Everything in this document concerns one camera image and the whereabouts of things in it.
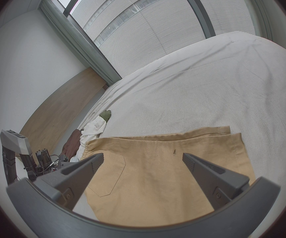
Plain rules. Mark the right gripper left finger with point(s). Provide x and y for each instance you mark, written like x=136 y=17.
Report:
x=76 y=180

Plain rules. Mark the bed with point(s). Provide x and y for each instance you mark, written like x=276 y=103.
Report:
x=207 y=83

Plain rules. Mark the tan shorts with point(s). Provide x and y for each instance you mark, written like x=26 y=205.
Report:
x=157 y=170

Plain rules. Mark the white garment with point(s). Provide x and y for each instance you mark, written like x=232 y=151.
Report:
x=93 y=130

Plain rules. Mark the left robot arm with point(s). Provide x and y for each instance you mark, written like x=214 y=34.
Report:
x=15 y=142

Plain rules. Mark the green garment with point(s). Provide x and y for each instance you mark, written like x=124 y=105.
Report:
x=105 y=114

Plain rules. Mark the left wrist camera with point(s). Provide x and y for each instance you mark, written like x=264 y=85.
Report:
x=63 y=157

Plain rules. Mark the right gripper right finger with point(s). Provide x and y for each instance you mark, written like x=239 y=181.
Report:
x=215 y=180

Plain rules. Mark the window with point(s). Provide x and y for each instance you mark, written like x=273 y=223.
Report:
x=145 y=33

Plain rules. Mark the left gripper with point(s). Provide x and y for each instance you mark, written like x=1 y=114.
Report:
x=43 y=157

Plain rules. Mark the brown garment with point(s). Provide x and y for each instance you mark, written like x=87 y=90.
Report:
x=71 y=145

